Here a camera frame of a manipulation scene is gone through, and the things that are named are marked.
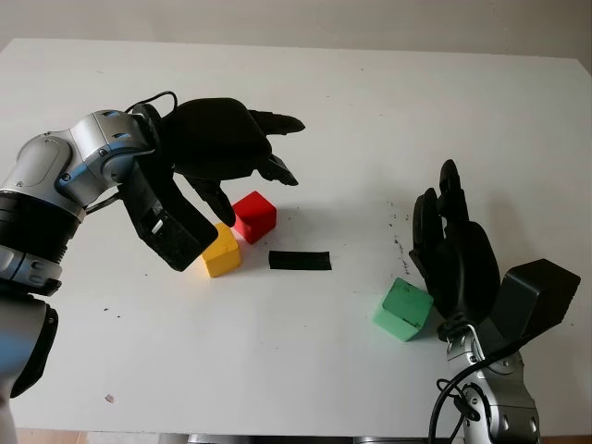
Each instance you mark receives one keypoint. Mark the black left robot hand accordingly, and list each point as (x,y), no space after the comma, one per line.
(213,139)

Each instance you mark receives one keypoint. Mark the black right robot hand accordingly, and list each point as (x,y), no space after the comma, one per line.
(464,268)

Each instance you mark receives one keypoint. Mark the green wooden block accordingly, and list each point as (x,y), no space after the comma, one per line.
(404,307)

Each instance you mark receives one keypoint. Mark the red wooden block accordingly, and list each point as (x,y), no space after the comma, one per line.
(256,215)

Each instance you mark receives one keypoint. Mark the yellow wooden block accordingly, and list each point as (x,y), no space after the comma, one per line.
(224,256)

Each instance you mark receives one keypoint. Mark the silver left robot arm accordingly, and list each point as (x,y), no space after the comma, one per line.
(44,185)

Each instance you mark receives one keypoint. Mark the black tape strip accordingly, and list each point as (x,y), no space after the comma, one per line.
(299,261)

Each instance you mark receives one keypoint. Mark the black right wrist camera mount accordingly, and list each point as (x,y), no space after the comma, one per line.
(536,296)

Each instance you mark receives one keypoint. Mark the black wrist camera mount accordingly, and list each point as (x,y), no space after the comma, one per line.
(171,226)
(536,296)

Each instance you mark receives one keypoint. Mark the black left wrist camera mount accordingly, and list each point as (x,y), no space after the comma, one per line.
(171,226)

